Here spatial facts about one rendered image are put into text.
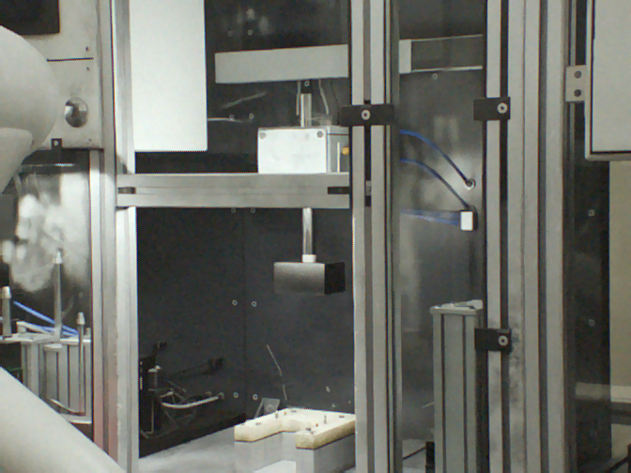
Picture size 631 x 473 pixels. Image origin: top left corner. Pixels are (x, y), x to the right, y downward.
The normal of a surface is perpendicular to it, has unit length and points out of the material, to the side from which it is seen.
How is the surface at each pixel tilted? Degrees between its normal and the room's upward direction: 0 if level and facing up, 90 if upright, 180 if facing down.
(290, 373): 90
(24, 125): 119
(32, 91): 94
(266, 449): 90
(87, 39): 90
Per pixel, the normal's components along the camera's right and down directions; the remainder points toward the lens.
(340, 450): 0.86, 0.02
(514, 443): -0.51, 0.05
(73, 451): 0.22, -0.78
